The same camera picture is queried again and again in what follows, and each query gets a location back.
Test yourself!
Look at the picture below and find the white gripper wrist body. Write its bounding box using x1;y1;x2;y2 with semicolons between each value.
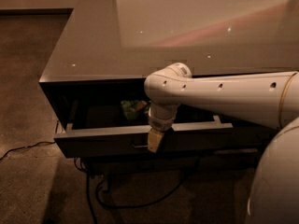
149;103;178;131

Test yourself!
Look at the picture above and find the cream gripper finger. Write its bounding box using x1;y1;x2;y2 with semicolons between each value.
148;128;164;152

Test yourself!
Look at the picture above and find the drawer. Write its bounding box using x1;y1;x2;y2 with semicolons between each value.
83;157;199;175
199;147;263;171
54;101;233;158

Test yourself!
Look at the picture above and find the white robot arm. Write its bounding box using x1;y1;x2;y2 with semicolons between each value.
144;63;299;152

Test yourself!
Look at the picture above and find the white robot base shell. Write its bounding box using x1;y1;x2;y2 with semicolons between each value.
245;119;299;224

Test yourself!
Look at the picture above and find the dark cabinet with glossy top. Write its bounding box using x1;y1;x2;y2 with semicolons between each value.
39;0;298;161

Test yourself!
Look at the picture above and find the green snack bag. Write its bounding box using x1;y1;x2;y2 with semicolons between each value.
121;100;150;120

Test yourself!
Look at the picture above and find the thin black floor cable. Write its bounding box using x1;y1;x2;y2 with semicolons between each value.
0;140;57;161

